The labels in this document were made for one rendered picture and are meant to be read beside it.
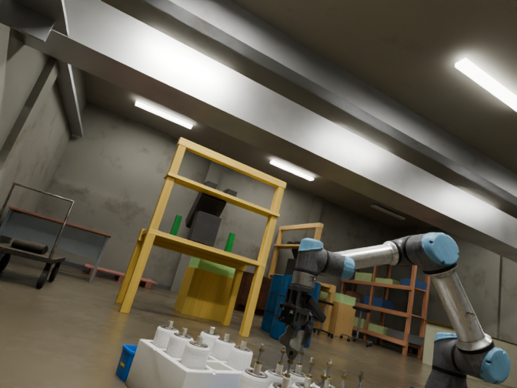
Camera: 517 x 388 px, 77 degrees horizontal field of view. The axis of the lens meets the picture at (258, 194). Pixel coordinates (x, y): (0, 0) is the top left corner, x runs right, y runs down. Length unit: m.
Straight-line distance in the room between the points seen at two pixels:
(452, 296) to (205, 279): 3.40
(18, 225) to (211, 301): 2.89
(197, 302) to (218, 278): 0.39
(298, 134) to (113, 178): 4.97
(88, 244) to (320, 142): 3.66
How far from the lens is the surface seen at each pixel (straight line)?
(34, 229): 5.56
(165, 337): 1.54
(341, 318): 7.84
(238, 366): 1.51
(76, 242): 5.49
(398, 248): 1.38
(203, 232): 3.63
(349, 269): 1.12
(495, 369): 1.46
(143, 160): 8.15
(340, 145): 4.54
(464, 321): 1.40
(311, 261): 1.05
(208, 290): 4.39
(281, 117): 4.14
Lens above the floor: 0.50
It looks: 16 degrees up
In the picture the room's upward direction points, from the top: 15 degrees clockwise
